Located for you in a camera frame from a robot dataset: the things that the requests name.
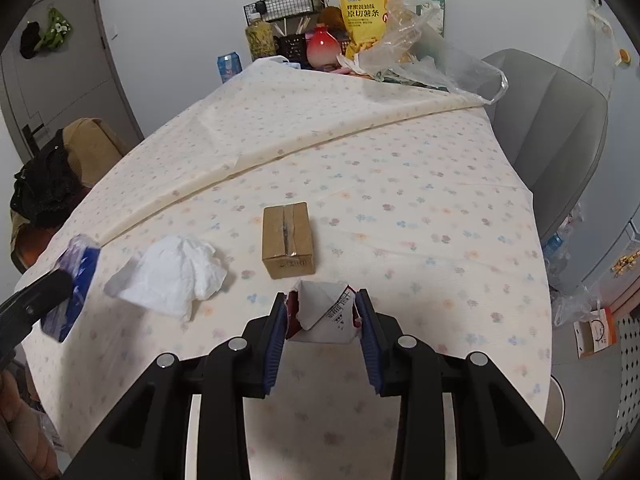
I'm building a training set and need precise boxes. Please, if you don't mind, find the blue tissue packet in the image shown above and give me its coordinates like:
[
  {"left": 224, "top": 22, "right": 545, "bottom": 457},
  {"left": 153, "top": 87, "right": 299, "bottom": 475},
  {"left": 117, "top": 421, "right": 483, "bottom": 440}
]
[{"left": 42, "top": 234, "right": 101, "bottom": 344}]

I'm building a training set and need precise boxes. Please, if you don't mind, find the white fridge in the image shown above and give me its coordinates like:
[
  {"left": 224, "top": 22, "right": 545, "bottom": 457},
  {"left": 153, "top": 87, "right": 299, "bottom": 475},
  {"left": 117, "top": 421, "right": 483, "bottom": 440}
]
[{"left": 575, "top": 0, "right": 640, "bottom": 307}]

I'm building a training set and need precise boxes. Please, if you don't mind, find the white hanging bag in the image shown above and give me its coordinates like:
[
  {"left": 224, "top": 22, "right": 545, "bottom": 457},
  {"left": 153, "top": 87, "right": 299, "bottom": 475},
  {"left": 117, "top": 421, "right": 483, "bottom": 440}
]
[{"left": 587, "top": 5, "right": 632, "bottom": 69}]

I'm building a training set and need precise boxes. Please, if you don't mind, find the gold fridge magnet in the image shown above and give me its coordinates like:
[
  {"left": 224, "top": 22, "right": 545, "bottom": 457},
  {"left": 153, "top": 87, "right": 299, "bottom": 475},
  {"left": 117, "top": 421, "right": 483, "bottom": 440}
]
[{"left": 610, "top": 254, "right": 640, "bottom": 277}]

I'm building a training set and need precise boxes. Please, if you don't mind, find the blue drink can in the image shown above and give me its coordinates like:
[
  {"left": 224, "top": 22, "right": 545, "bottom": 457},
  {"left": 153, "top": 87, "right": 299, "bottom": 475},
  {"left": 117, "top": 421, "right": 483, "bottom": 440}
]
[{"left": 216, "top": 51, "right": 244, "bottom": 85}]

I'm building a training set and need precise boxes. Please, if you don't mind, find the clear plastic floor bag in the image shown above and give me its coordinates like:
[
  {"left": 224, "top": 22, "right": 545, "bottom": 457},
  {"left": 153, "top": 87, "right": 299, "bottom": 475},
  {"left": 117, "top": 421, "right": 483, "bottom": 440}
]
[{"left": 550, "top": 284, "right": 602, "bottom": 327}]

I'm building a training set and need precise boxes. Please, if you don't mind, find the crumpled white tissue paper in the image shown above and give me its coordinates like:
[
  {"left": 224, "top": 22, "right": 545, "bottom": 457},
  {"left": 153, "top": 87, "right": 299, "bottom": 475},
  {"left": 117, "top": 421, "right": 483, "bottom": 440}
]
[{"left": 103, "top": 233, "right": 229, "bottom": 322}]

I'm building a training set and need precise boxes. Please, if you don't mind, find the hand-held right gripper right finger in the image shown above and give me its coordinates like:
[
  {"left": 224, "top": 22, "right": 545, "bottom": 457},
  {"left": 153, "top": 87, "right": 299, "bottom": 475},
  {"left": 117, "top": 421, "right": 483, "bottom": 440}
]
[{"left": 354, "top": 288, "right": 583, "bottom": 480}]

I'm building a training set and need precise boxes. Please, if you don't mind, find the small cardboard box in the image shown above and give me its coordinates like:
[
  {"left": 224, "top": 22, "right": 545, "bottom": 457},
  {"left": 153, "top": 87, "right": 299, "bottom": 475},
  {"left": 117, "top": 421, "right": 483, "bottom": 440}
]
[{"left": 261, "top": 201, "right": 318, "bottom": 281}]

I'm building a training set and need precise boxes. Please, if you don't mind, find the grey door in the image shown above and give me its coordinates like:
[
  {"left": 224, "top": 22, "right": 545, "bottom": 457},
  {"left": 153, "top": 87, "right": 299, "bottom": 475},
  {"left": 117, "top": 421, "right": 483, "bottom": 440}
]
[{"left": 0, "top": 0, "right": 147, "bottom": 162}]

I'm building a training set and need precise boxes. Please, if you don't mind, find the black hanging cloth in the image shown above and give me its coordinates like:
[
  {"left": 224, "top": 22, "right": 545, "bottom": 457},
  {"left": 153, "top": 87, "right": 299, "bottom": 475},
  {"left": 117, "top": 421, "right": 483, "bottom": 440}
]
[{"left": 19, "top": 21, "right": 45, "bottom": 60}]

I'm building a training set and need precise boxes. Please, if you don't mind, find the pink vase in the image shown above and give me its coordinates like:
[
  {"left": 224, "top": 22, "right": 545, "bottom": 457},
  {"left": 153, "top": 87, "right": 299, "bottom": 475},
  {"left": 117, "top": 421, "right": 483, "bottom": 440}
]
[{"left": 305, "top": 23, "right": 344, "bottom": 72}]

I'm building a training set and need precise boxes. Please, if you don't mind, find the jar with yellow contents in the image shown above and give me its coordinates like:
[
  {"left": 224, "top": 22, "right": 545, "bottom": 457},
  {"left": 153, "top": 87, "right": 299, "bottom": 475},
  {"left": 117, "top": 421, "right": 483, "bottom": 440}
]
[{"left": 244, "top": 15, "right": 277, "bottom": 59}]

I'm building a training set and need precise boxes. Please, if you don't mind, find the large clear plastic bag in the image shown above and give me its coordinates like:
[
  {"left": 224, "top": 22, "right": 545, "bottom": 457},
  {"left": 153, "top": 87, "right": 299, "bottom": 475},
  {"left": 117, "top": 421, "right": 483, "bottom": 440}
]
[{"left": 337, "top": 0, "right": 509, "bottom": 106}]

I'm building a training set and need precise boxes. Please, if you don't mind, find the green hanging cloth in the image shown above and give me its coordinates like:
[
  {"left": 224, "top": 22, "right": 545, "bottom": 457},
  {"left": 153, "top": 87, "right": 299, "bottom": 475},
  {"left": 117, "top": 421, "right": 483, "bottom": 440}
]
[{"left": 41, "top": 6, "right": 74, "bottom": 53}]

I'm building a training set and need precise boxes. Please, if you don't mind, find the plastic bag of bottles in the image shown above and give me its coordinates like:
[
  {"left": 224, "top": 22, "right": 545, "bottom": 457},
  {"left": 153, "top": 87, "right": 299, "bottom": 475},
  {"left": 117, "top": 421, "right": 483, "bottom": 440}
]
[{"left": 542, "top": 204, "right": 587, "bottom": 292}]

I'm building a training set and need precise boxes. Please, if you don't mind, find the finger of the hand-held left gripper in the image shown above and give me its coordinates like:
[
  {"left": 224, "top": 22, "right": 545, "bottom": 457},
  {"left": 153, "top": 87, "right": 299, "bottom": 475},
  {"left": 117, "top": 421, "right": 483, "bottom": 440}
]
[{"left": 0, "top": 269, "right": 76, "bottom": 352}]

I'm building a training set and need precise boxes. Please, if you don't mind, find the floral tablecloth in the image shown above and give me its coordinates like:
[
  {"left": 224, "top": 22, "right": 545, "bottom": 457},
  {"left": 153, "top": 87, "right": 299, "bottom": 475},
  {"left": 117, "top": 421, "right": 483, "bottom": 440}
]
[{"left": 22, "top": 56, "right": 554, "bottom": 480}]

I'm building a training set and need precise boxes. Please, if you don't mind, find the grey upholstered chair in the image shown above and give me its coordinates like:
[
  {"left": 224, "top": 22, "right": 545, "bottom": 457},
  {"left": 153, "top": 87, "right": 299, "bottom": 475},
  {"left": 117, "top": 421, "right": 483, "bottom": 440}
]
[{"left": 479, "top": 48, "right": 609, "bottom": 242}]

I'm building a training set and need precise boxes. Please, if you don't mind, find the person's left hand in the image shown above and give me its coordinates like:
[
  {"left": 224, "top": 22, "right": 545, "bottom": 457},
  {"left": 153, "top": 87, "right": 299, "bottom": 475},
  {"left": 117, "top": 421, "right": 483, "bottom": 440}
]
[{"left": 0, "top": 374, "right": 60, "bottom": 479}]

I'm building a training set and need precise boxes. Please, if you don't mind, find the yellow snack bag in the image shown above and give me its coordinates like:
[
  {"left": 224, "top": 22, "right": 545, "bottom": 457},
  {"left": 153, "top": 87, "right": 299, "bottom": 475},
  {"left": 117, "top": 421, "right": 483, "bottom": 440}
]
[{"left": 337, "top": 0, "right": 406, "bottom": 61}]

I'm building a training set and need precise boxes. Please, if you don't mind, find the white waste bin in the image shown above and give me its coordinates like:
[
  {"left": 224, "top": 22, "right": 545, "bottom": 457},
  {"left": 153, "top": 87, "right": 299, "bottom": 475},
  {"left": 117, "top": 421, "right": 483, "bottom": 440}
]
[{"left": 544, "top": 374, "right": 567, "bottom": 441}]

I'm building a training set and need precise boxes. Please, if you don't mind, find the orange and white box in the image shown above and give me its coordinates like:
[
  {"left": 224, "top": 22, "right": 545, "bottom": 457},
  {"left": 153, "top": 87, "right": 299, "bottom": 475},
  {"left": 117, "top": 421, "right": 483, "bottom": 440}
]
[{"left": 572, "top": 307, "right": 619, "bottom": 360}]

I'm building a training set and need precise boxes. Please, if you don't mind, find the black wire basket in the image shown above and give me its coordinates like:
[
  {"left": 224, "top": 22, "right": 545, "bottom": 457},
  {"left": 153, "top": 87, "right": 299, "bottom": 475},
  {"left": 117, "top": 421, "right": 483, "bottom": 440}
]
[{"left": 243, "top": 0, "right": 324, "bottom": 24}]

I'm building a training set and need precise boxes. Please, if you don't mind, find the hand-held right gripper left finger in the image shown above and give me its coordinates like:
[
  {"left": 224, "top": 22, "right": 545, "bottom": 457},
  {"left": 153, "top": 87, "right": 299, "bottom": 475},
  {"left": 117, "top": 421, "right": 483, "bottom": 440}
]
[{"left": 60, "top": 291, "right": 290, "bottom": 480}]

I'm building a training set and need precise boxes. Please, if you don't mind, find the red and white carton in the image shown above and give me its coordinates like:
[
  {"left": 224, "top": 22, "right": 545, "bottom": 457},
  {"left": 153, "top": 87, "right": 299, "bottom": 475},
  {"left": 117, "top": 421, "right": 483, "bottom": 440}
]
[{"left": 284, "top": 280, "right": 364, "bottom": 346}]

